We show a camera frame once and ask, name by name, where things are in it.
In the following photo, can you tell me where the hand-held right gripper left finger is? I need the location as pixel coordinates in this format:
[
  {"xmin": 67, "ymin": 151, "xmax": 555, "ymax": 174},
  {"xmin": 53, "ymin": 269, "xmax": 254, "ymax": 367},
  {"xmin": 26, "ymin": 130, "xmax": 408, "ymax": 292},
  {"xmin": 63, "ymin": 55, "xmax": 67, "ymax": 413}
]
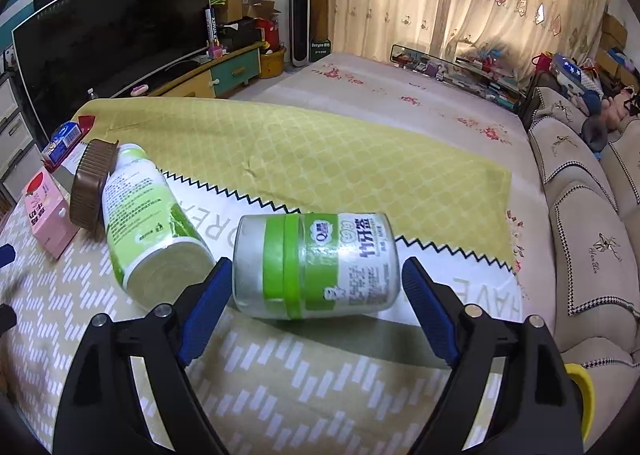
[{"xmin": 52, "ymin": 257, "xmax": 235, "ymax": 455}]

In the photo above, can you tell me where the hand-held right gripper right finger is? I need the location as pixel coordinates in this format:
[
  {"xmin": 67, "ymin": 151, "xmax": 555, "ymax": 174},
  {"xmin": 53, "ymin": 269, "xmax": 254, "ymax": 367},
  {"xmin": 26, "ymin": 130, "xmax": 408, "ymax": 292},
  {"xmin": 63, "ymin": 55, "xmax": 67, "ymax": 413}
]
[{"xmin": 401, "ymin": 256, "xmax": 586, "ymax": 455}]

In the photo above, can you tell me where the clear jar with green label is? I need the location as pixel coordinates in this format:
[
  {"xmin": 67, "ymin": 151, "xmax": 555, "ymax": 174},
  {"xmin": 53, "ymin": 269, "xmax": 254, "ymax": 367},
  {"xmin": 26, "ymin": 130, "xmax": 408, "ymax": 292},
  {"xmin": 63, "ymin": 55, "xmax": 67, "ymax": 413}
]
[{"xmin": 231, "ymin": 212, "xmax": 402, "ymax": 321}]

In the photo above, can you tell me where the pink carton box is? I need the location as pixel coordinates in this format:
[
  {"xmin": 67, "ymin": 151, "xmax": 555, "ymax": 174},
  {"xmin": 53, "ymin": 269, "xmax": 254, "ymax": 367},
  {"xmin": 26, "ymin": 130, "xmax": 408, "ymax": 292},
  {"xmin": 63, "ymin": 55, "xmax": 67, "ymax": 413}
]
[{"xmin": 24, "ymin": 170, "xmax": 81, "ymax": 260}]

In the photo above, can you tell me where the chevron patterned cloth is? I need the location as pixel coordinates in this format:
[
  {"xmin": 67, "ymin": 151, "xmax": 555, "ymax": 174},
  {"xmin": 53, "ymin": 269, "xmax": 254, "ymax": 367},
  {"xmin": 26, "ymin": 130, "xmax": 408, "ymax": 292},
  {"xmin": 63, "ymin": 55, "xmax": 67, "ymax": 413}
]
[{"xmin": 0, "ymin": 170, "xmax": 523, "ymax": 455}]

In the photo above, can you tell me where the brown ribbed lid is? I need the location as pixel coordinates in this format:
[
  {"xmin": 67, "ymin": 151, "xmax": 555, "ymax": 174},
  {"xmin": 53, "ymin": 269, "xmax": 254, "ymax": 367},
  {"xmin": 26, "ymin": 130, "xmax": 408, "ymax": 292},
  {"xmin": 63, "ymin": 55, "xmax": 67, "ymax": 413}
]
[{"xmin": 69, "ymin": 138, "xmax": 120, "ymax": 241}]

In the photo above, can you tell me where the green and white bottle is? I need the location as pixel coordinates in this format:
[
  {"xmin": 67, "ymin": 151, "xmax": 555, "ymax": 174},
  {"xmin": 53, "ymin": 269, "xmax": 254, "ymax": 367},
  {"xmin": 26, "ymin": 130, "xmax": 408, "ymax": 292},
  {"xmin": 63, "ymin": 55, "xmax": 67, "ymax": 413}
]
[{"xmin": 101, "ymin": 144, "xmax": 217, "ymax": 312}]

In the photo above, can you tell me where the white drawer cabinet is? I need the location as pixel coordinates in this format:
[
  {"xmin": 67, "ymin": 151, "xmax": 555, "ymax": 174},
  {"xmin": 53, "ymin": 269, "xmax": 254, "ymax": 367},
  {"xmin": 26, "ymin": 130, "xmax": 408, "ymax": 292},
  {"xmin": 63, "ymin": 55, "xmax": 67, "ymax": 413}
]
[{"xmin": 0, "ymin": 72, "xmax": 43, "ymax": 196}]

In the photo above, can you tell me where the blue and white small box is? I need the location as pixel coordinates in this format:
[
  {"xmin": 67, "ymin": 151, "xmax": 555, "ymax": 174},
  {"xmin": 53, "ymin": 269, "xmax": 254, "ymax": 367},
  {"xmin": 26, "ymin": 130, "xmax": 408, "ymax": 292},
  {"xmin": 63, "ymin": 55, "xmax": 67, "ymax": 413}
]
[{"xmin": 41, "ymin": 122, "xmax": 83, "ymax": 163}]

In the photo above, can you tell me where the beige embroidered sofa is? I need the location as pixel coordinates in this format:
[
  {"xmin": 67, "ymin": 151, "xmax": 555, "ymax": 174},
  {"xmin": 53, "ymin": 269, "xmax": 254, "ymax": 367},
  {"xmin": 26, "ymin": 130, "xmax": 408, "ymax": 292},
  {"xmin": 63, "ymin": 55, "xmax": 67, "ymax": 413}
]
[{"xmin": 520, "ymin": 85, "xmax": 640, "ymax": 371}]

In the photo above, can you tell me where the yellow grid cloth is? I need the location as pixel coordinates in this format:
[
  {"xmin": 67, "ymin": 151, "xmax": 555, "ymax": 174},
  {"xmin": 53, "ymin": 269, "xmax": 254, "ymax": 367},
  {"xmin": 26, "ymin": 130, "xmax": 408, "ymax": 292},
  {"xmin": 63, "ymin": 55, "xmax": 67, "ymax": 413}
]
[{"xmin": 70, "ymin": 98, "xmax": 513, "ymax": 276}]

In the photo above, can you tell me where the black curved television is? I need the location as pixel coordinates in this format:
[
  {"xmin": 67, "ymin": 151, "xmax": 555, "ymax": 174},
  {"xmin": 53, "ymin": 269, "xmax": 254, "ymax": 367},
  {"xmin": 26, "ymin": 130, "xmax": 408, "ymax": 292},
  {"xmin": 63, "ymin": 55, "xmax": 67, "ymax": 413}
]
[{"xmin": 12, "ymin": 0, "xmax": 211, "ymax": 128}]

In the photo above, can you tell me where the low rack with clutter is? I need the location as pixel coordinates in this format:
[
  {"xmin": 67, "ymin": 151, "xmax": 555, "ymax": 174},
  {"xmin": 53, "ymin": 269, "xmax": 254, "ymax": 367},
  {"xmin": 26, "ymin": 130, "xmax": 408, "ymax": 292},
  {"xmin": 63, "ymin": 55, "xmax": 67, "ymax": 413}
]
[{"xmin": 390, "ymin": 42, "xmax": 531, "ymax": 113}]

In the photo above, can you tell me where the yellow and teal television stand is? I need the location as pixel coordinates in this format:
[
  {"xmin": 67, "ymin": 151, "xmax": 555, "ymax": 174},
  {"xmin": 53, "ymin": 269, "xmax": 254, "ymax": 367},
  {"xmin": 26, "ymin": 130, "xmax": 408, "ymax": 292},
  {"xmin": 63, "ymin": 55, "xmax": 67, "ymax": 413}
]
[{"xmin": 147, "ymin": 42, "xmax": 263, "ymax": 98}]

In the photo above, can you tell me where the yellow basin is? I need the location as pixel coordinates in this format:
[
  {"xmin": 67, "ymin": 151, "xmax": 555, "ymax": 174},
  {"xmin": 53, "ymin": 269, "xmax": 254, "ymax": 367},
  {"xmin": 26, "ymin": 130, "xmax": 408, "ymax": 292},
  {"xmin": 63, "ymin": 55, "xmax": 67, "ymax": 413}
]
[{"xmin": 260, "ymin": 46, "xmax": 288, "ymax": 80}]

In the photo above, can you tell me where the pile of toys and bags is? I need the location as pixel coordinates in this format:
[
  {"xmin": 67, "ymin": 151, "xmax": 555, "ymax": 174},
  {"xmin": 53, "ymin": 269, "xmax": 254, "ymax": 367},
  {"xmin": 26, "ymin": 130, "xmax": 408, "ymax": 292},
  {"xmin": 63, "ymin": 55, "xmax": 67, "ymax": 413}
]
[{"xmin": 530, "ymin": 12, "xmax": 640, "ymax": 151}]

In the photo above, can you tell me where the red box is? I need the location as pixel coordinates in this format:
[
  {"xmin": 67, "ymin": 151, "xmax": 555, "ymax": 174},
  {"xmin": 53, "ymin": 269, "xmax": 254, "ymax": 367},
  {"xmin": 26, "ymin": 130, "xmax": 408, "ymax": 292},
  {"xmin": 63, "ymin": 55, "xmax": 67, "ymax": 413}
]
[{"xmin": 256, "ymin": 18, "xmax": 281, "ymax": 50}]

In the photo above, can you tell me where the open cardboard box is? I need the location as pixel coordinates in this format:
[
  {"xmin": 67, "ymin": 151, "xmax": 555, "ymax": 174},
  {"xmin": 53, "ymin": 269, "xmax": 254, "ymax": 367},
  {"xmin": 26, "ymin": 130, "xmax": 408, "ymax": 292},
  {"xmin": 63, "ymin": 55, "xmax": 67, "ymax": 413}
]
[{"xmin": 225, "ymin": 0, "xmax": 281, "ymax": 24}]

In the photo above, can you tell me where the black tower fan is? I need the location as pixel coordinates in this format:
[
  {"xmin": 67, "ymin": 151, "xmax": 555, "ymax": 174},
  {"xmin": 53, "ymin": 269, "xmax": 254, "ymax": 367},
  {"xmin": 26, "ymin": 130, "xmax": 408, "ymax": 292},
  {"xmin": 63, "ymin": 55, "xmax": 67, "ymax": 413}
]
[{"xmin": 289, "ymin": 0, "xmax": 312, "ymax": 68}]

